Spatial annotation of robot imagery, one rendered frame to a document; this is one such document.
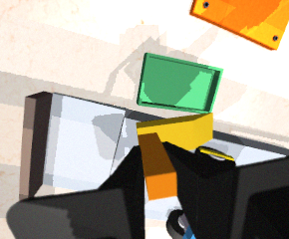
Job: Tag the green tray floor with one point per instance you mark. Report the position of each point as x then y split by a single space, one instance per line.
176 84

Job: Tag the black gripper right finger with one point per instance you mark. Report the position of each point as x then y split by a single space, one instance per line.
213 196

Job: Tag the green tray rim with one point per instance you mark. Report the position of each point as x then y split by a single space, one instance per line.
211 95

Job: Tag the small blue-topped trolley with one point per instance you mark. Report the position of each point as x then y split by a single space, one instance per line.
176 223

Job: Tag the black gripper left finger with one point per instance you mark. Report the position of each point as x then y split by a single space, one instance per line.
116 208

